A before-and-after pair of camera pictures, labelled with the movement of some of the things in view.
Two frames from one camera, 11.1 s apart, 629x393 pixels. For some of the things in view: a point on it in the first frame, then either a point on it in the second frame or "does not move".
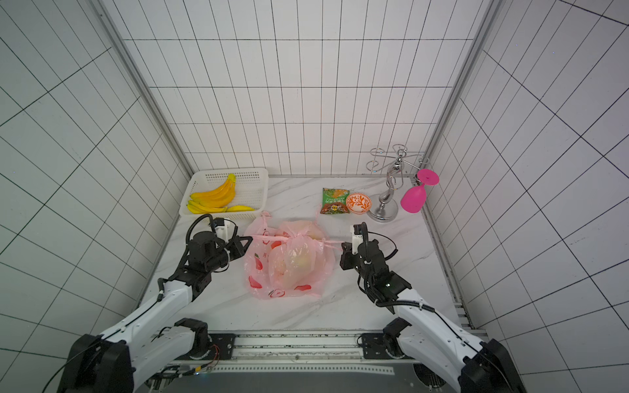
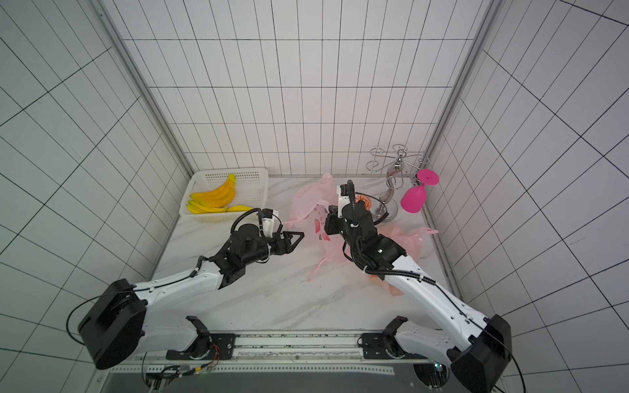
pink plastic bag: x=287 y=259 → x=308 y=211
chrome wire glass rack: x=379 y=210 does not move
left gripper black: x=240 y=250 → x=288 y=247
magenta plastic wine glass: x=413 y=200 does not move
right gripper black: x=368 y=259 → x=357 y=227
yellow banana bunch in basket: x=217 y=200 does not move
